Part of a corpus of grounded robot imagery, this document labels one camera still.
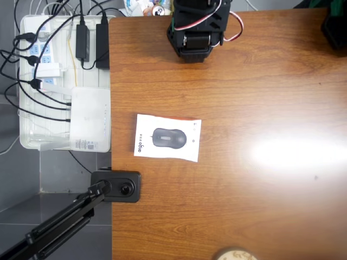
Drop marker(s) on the drink can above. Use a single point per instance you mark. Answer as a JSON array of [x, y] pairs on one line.
[[159, 10]]

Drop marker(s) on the black stand clamp base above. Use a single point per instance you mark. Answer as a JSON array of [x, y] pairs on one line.
[[130, 189]]

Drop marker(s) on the white power strip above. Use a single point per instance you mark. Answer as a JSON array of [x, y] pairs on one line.
[[46, 50]]

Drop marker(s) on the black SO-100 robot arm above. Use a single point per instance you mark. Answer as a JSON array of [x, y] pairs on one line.
[[199, 40]]

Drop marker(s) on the slim black power adapter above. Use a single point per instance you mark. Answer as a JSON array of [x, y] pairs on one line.
[[82, 40]]

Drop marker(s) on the round wooden coaster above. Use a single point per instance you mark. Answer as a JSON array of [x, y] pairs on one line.
[[236, 254]]

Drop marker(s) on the green table clamp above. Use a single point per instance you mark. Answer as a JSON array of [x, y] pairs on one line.
[[317, 3]]

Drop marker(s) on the large black power adapter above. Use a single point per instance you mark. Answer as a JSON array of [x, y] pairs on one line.
[[102, 46]]

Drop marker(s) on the crumpled plastic bag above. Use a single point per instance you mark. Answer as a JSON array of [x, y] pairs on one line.
[[135, 6]]

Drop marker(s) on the black power plug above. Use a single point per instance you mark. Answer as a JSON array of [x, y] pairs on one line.
[[36, 83], [33, 60], [28, 36]]

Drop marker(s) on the white router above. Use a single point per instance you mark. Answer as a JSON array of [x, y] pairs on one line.
[[89, 119]]

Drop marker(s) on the idle black robot arm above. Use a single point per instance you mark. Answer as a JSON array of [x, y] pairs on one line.
[[336, 27]]

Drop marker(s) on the white plug adapter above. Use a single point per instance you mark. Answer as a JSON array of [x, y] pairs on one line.
[[48, 70]]

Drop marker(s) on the orange white mouse box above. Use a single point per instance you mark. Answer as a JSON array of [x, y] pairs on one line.
[[168, 138]]

